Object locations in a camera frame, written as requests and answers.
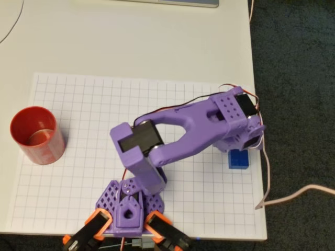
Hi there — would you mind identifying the blue toy brick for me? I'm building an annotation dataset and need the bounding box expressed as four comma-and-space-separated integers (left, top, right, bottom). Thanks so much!
227, 149, 250, 170

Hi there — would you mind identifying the red cup with white print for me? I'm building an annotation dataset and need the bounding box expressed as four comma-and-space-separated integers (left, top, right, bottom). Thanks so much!
9, 106, 66, 166

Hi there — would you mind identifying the black orange clamp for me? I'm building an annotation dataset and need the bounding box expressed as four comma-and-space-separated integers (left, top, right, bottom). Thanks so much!
143, 210, 196, 251
62, 208, 114, 251

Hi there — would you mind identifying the white grid paper sheet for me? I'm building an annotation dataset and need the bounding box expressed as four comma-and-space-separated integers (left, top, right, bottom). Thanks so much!
5, 72, 259, 237

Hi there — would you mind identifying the grey cable connector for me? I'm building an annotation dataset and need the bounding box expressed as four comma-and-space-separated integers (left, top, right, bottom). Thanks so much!
131, 237, 155, 249

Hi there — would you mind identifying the thin dark cable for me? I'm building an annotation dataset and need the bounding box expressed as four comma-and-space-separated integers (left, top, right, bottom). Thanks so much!
0, 0, 25, 44

